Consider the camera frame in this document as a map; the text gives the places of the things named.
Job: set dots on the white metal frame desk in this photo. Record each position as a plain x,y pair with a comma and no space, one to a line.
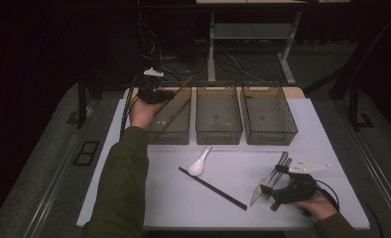
211,49

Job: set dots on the brown wooden chopstick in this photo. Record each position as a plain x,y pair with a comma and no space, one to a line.
175,115
183,86

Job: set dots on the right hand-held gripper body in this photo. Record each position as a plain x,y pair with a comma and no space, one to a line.
299,190

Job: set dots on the person's left hand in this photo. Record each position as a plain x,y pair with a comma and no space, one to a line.
144,114

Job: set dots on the white table sheet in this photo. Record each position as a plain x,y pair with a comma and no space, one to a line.
216,205

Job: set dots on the white ceramic spoon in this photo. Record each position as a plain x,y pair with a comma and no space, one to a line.
196,168

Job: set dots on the black metal stand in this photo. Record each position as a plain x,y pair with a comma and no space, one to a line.
353,105
81,102

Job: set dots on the metal floor rail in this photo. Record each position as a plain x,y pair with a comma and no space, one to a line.
378,185
56,185

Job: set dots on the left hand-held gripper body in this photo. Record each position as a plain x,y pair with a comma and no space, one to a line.
150,86

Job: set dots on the person's right hand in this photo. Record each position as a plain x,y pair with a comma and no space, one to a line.
321,206

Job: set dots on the metal fork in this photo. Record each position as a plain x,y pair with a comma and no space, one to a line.
276,178

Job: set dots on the black chopstick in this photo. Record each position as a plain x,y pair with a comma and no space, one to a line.
213,189

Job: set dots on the translucent grey plastic basket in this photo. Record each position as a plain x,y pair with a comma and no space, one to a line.
173,135
218,115
269,115

